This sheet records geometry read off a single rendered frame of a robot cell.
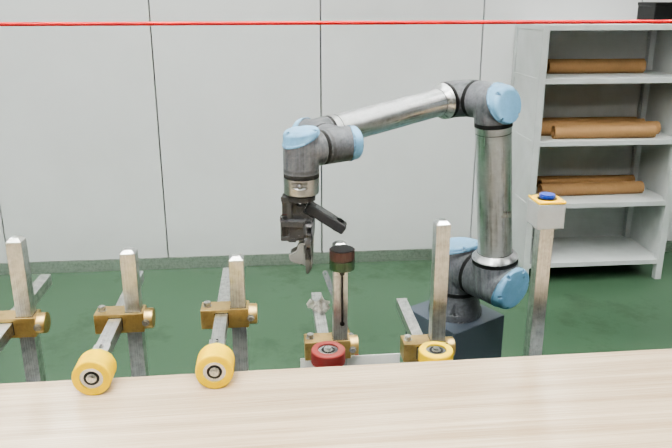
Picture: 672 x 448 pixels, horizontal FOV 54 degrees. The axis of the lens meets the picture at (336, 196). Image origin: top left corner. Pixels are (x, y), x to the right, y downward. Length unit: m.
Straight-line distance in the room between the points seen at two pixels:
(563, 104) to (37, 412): 3.71
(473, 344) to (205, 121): 2.39
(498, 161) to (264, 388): 1.03
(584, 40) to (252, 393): 3.53
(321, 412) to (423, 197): 3.12
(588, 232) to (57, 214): 3.49
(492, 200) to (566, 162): 2.52
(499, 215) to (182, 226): 2.64
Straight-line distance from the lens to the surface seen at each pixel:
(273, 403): 1.42
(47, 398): 1.55
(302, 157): 1.61
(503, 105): 2.02
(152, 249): 4.45
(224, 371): 1.46
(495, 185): 2.10
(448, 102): 2.08
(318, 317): 1.83
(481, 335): 2.44
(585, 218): 4.79
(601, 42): 4.57
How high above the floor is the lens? 1.69
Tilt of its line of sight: 17 degrees down
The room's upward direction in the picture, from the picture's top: straight up
